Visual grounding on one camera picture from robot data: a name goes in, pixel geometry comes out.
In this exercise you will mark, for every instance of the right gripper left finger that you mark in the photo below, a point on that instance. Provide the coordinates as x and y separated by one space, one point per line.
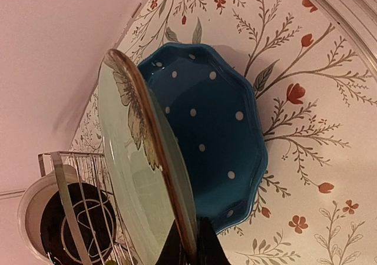
173 252

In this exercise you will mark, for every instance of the wire dish rack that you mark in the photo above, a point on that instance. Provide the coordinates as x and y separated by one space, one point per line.
90 168

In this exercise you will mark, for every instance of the floral table mat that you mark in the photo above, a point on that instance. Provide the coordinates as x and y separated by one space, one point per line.
317 99

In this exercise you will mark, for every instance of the white ribbed plate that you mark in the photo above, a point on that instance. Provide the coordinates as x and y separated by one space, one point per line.
41 218

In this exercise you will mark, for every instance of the blue polka dot plate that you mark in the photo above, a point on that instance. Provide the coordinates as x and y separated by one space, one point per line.
213 113

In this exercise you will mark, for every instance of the dark red black plate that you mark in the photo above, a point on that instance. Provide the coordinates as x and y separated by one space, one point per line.
97 224

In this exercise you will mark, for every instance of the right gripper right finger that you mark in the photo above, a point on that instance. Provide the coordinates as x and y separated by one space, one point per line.
210 251

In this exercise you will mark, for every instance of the pale green flower plate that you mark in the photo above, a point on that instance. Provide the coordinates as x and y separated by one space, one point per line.
147 169

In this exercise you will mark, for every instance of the yellow green bowl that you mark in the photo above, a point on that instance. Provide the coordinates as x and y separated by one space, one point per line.
110 262

